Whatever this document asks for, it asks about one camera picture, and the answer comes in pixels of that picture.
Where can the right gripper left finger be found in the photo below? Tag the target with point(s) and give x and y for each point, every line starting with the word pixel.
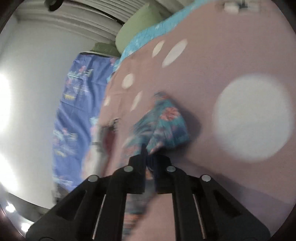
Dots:
pixel 95 209

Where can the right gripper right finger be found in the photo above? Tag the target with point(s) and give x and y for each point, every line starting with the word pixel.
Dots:
pixel 203 209

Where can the teal floral small garment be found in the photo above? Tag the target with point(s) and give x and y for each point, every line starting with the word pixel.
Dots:
pixel 161 127

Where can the folded white grey clothes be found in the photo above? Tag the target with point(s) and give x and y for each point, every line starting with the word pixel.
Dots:
pixel 95 160

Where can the folded pink clothes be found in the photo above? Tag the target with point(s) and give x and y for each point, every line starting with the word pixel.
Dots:
pixel 109 136

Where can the blue tree print sheet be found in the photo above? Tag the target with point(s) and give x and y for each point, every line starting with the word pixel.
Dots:
pixel 77 116

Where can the pink polka dot bedspread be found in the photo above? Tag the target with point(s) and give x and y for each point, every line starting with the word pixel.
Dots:
pixel 232 78

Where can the grey curtain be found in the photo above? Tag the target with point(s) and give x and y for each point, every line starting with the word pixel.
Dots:
pixel 96 20

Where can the green pillow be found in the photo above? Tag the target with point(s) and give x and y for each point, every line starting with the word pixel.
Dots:
pixel 147 16

